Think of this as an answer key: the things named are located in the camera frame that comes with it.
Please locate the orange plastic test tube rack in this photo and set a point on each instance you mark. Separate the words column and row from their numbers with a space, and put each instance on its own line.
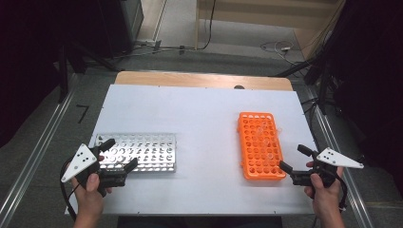
column 253, row 164

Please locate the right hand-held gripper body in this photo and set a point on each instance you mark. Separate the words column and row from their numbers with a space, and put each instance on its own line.
column 335, row 159

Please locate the clear glass test tube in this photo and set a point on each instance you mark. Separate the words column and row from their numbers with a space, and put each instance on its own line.
column 278, row 129
column 271, row 155
column 261, row 130

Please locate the wooden table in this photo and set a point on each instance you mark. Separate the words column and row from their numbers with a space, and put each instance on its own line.
column 190, row 79

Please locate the black metal stand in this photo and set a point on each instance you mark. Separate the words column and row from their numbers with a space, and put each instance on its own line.
column 63, row 79

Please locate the black curtain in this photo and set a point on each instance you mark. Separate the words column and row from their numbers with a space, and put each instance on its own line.
column 31, row 63
column 374, row 79

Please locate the grey cabinet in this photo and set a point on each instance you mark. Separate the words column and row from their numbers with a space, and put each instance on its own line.
column 133, row 15

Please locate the metal floor rail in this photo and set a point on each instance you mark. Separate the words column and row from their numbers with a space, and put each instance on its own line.
column 351, row 190
column 38, row 152

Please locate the person's dark clothing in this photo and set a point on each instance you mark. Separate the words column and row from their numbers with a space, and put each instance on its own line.
column 196, row 223

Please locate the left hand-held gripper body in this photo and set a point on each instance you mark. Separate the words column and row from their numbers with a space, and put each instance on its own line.
column 80, row 160

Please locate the dark round table grommet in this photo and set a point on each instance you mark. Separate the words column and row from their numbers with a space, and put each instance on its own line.
column 239, row 87

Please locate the metal test tube rack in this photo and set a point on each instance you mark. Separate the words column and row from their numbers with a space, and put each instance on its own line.
column 149, row 152

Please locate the person's right hand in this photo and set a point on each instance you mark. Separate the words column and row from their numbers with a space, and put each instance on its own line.
column 326, row 198

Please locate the person's left hand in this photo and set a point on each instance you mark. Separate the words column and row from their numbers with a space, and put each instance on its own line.
column 88, row 199

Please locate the white board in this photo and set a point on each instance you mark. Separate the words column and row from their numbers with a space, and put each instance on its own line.
column 196, row 114

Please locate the light wooden shelf frame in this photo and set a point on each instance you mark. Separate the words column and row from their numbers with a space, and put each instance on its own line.
column 247, row 20

